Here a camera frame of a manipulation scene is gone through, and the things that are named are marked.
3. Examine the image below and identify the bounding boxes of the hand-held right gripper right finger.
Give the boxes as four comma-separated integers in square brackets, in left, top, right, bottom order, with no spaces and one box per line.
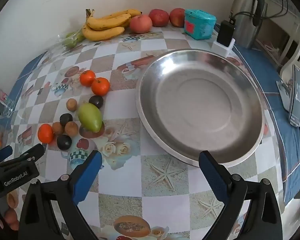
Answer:
[199,150,283,240]

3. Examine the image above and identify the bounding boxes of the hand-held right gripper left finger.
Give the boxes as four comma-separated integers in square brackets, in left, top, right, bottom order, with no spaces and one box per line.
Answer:
[17,150,103,240]

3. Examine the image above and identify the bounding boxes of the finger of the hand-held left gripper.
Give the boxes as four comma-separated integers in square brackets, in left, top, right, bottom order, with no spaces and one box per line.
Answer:
[15,144,45,164]
[0,146,13,167]

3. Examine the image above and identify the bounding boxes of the orange tangerine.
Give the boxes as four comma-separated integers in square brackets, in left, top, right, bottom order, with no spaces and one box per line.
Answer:
[91,77,111,96]
[79,70,96,87]
[37,124,54,144]

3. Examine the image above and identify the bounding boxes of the dark purple round fruit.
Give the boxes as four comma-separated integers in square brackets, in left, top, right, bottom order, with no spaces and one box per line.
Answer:
[59,113,73,127]
[89,95,104,109]
[57,134,73,151]

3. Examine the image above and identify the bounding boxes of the small brown round fruit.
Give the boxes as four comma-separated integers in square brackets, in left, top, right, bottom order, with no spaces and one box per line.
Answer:
[66,98,78,112]
[65,121,79,136]
[52,122,64,135]

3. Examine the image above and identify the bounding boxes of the green mango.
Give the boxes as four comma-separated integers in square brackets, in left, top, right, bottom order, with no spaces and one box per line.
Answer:
[77,102,103,133]

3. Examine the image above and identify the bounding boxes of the round steel plate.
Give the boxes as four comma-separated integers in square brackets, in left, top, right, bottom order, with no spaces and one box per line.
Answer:
[135,49,265,168]

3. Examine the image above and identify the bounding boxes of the clear glass mug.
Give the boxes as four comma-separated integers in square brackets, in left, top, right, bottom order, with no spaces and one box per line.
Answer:
[0,92,15,118]

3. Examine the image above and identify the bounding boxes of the checkered printed tablecloth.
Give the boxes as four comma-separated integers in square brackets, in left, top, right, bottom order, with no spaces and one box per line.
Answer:
[5,27,300,240]

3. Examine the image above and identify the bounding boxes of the blue table cover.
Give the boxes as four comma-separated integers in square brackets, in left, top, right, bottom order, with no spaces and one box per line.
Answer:
[9,24,300,205]

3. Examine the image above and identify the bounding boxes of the grey phone stand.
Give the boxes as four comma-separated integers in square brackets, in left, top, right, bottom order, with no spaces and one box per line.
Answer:
[276,80,294,112]

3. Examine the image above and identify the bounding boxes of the black smartphone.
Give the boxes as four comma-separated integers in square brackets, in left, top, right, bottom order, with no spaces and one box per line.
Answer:
[289,64,300,127]

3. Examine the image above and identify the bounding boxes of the clear bag of green fruit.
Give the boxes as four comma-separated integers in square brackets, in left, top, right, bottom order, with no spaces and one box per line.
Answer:
[56,29,87,49]

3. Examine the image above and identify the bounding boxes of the white stand block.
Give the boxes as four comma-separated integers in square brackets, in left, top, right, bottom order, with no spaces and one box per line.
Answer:
[211,39,236,58]

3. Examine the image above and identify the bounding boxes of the yellow banana bunch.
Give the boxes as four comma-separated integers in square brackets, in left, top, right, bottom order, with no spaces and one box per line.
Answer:
[82,9,143,42]

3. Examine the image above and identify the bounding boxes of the black power adapter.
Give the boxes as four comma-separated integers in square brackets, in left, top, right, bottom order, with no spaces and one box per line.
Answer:
[216,20,236,47]

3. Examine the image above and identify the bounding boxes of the white chair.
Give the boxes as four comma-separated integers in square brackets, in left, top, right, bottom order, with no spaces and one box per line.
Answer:
[279,25,300,75]

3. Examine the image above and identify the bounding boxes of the teal lidded box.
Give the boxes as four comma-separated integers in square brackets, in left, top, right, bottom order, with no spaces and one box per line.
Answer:
[184,9,217,40]

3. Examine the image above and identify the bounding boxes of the pink red apple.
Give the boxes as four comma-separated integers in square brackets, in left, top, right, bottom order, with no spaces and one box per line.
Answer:
[129,14,153,34]

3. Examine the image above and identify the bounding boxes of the dark red apple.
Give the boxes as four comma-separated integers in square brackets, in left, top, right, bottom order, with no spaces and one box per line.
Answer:
[148,9,170,27]
[169,8,186,27]

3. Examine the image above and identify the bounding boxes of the steel thermos jug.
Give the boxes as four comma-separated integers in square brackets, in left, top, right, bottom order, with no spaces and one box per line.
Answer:
[229,0,268,49]

